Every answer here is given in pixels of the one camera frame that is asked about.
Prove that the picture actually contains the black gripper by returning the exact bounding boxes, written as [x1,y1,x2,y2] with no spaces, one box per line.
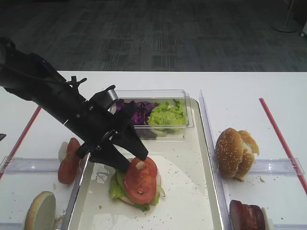
[35,80,148,172]

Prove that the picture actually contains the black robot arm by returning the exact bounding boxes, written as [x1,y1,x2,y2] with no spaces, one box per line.
[0,37,148,171]

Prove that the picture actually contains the green lettuce leaf on bun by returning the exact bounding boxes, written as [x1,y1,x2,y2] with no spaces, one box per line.
[109,173,165,211]

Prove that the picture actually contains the green lettuce in container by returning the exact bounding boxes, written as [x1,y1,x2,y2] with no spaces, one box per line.
[148,99,187,137]

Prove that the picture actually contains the dark red meat patties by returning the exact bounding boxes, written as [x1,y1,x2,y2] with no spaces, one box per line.
[230,200,265,230]

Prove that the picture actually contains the left long clear divider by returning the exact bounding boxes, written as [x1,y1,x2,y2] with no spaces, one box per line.
[61,153,94,230]

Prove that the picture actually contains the long clear divider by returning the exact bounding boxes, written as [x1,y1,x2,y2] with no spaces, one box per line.
[199,91,233,230]
[61,153,94,230]

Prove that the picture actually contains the purple cabbage pieces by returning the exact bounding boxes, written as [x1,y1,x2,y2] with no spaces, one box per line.
[115,99,159,125]

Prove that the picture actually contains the clear plastic salad container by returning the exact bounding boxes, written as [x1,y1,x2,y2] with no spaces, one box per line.
[109,90,194,139]

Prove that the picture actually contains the bottom bun on tray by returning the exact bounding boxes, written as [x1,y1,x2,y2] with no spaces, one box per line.
[115,170,165,210]

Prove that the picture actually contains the silver metal tray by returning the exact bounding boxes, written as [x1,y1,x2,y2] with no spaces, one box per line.
[60,98,225,230]

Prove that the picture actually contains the left red strip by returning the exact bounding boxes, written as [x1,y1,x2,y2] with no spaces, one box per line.
[0,106,41,178]

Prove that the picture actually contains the red strip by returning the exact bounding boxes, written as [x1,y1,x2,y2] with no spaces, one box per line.
[259,98,307,193]
[0,106,41,178]

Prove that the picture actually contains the standing plain bun half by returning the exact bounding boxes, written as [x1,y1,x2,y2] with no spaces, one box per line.
[24,191,56,230]

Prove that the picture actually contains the sesame bun top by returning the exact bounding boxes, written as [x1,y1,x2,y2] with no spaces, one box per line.
[215,127,243,177]

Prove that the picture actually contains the right long clear divider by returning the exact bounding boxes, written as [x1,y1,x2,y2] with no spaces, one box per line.
[199,91,233,230]

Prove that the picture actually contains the torn bun half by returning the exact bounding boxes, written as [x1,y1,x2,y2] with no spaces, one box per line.
[234,130,260,182]

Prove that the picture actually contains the right red strip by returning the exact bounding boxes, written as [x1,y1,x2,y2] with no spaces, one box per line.
[259,98,307,193]

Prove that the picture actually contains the white floor stand base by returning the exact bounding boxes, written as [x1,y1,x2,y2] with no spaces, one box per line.
[272,0,297,33]

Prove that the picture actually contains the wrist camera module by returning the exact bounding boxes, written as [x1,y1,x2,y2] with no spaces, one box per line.
[89,85,119,110]

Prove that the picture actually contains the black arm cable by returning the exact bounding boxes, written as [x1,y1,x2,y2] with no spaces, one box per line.
[0,61,87,94]

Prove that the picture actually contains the upper left clear rail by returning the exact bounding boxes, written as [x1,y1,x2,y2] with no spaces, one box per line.
[0,157,60,173]

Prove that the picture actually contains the clear rail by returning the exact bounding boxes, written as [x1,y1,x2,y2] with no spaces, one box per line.
[248,158,305,176]
[0,157,60,173]

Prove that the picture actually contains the upper right clear rail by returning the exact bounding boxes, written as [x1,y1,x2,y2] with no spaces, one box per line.
[248,158,305,176]

